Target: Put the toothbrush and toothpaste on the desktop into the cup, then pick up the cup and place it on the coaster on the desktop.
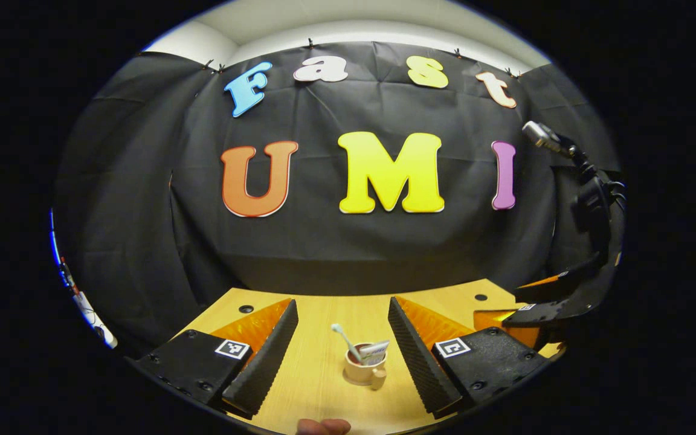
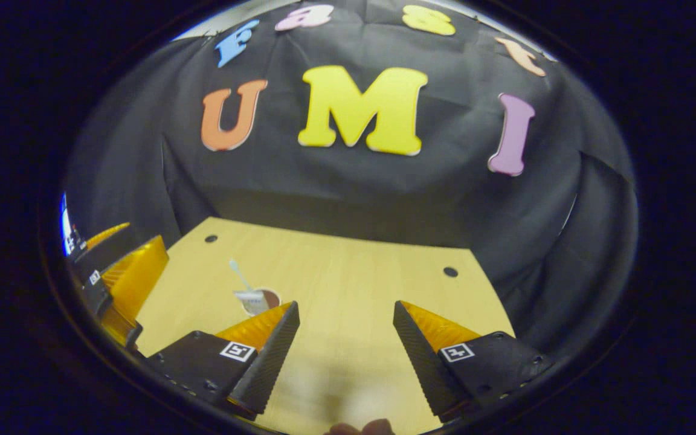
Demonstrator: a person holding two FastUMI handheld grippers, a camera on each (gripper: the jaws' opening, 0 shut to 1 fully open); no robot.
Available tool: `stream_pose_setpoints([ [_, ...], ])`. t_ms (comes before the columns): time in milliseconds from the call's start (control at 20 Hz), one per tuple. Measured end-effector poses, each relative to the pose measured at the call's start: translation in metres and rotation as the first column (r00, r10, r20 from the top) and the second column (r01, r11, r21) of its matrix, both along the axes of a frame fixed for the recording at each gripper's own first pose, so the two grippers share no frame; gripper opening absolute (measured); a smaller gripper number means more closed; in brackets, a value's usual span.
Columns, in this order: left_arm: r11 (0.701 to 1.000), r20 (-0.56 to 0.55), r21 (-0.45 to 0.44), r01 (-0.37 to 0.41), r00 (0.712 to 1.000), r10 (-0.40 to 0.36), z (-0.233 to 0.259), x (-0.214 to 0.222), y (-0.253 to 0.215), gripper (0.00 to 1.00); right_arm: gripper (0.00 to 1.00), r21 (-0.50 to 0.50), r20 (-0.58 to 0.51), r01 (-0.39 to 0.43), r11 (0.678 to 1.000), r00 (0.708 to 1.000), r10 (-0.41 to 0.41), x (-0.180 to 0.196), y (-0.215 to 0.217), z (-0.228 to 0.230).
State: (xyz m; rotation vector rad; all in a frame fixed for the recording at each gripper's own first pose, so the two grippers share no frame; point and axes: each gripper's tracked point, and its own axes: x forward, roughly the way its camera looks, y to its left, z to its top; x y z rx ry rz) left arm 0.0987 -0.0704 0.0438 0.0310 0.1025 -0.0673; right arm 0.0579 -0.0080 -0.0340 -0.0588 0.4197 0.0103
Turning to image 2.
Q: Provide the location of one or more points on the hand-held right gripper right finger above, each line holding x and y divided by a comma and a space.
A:
423, 368

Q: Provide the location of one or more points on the beige cup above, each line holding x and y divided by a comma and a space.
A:
273, 298

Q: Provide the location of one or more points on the black backdrop cloth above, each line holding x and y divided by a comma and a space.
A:
324, 187

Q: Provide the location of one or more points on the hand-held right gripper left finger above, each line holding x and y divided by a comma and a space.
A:
269, 362

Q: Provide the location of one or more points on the white toothpaste tube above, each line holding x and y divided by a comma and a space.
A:
251, 301

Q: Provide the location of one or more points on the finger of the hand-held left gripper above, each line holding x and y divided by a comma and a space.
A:
101, 252
99, 296

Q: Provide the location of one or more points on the pale green toothbrush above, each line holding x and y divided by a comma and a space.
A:
239, 273

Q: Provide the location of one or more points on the wooden desktop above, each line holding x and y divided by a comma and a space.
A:
354, 290

